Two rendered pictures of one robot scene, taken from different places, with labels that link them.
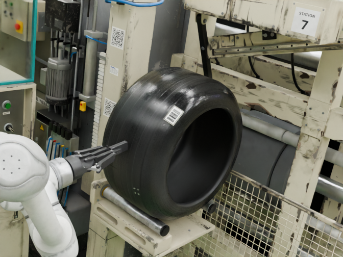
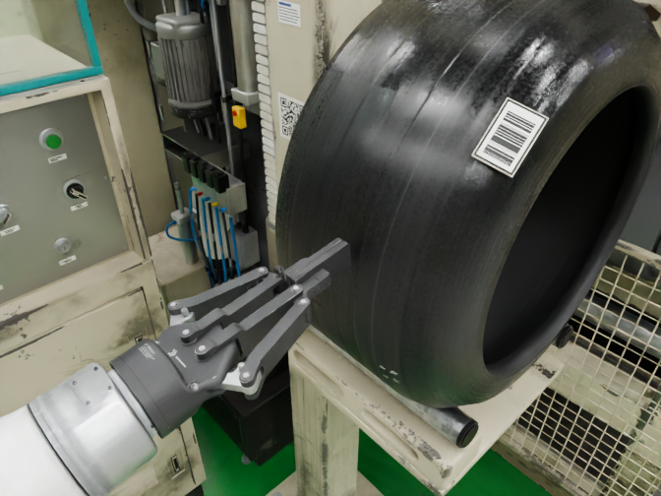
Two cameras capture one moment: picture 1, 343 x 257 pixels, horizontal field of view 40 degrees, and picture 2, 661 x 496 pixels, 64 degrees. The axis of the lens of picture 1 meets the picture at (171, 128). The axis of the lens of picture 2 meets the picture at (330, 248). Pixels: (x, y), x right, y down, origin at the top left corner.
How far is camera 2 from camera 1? 1.06 m
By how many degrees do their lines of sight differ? 16
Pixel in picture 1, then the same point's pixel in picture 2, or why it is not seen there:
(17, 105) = (81, 136)
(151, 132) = (430, 208)
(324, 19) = not seen: outside the picture
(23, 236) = not seen: hidden behind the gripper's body
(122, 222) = (355, 397)
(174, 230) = not seen: hidden behind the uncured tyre
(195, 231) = (524, 387)
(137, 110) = (370, 129)
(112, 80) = (289, 42)
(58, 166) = (76, 427)
